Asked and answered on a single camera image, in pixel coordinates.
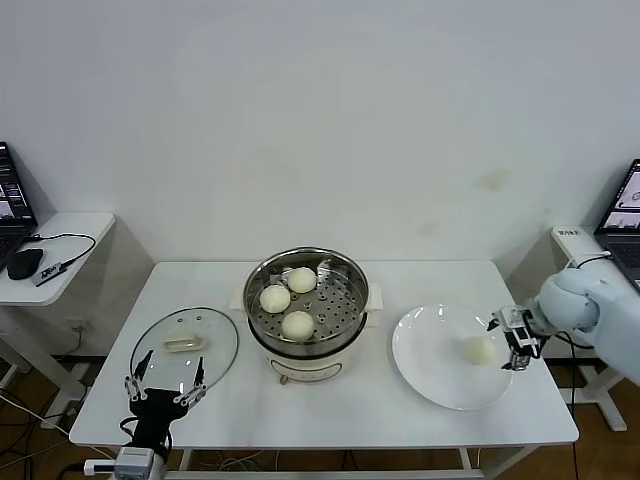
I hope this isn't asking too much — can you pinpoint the stainless steel steamer basket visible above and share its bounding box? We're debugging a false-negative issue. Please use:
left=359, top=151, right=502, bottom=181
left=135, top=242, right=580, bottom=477
left=230, top=245, right=386, bottom=349

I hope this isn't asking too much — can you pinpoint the glass lid with cream handle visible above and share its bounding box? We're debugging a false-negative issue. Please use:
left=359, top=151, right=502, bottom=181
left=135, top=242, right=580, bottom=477
left=130, top=306, right=240, bottom=402

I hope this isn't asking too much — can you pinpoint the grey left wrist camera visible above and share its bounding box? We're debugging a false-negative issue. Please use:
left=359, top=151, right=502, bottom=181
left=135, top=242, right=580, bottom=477
left=83, top=446, right=171, bottom=480

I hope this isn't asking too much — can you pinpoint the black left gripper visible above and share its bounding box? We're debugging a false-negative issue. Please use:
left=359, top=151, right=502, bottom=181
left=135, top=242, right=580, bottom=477
left=123, top=349, right=209, bottom=447

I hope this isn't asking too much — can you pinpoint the black laptop with cables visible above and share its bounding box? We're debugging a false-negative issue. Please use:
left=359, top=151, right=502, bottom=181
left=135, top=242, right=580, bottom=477
left=594, top=159, right=640, bottom=294

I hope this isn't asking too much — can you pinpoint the thin black hub cable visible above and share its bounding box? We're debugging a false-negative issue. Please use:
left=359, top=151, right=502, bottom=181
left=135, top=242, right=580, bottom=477
left=29, top=230, right=98, bottom=266

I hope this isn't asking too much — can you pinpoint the white steamed baozi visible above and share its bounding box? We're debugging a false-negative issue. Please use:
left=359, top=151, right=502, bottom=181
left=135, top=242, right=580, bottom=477
left=280, top=310, right=316, bottom=342
left=259, top=285, right=292, bottom=315
left=287, top=267, right=318, bottom=295
left=462, top=336, right=499, bottom=366

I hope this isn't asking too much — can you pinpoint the white laptop cable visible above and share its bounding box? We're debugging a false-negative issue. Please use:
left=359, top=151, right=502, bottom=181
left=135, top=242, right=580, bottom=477
left=569, top=251, right=612, bottom=271

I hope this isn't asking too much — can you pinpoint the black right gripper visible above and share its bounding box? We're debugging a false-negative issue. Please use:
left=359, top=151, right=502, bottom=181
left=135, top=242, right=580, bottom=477
left=485, top=308, right=552, bottom=372

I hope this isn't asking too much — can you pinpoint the cream electric cooker pot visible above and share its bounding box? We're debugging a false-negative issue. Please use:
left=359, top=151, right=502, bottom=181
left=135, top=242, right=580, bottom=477
left=248, top=307, right=385, bottom=387

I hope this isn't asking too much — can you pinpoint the black cable with adapter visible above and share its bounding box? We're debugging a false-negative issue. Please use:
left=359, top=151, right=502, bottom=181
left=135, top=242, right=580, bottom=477
left=549, top=253, right=614, bottom=416

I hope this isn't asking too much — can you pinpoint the white side table with label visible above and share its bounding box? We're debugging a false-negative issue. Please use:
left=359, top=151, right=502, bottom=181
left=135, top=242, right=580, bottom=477
left=542, top=225, right=640, bottom=434

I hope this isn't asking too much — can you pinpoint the grey usb hub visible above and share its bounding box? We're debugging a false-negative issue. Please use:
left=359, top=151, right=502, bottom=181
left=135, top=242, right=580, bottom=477
left=33, top=261, right=69, bottom=287

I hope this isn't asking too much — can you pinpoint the white table frame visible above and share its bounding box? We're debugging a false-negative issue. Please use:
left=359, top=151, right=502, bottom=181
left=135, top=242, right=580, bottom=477
left=164, top=447, right=546, bottom=480

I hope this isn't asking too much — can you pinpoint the black laptop beside mouse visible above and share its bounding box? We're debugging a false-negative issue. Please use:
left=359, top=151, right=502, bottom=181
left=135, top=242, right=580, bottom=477
left=0, top=141, right=40, bottom=274

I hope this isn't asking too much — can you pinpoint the white side table with mouse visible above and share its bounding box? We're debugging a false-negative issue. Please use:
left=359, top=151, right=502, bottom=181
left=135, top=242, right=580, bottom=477
left=0, top=211, right=119, bottom=401

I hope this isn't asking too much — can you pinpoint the black computer mouse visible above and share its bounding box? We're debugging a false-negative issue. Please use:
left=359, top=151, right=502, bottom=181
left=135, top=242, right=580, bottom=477
left=7, top=246, right=46, bottom=280

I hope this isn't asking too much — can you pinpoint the white round plate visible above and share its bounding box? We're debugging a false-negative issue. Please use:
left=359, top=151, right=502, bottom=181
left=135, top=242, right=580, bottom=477
left=391, top=304, right=515, bottom=412

